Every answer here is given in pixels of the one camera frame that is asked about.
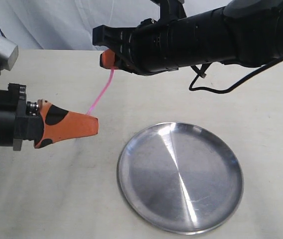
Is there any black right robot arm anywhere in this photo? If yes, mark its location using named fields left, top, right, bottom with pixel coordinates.
left=93, top=0, right=283, bottom=76

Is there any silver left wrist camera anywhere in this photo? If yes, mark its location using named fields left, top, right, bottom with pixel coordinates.
left=0, top=32, right=19, bottom=73

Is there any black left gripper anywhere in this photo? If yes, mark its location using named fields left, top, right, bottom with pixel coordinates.
left=0, top=83, right=98, bottom=151

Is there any white backdrop cloth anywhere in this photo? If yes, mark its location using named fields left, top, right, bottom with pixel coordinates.
left=0, top=0, right=231, bottom=51

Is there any round metal plate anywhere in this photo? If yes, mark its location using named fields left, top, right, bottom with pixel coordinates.
left=116, top=122, right=244, bottom=235

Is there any pink straw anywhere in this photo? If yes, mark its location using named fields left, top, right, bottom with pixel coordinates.
left=87, top=68, right=115, bottom=115

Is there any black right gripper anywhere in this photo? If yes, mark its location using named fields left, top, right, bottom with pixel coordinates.
left=93, top=18, right=170, bottom=75

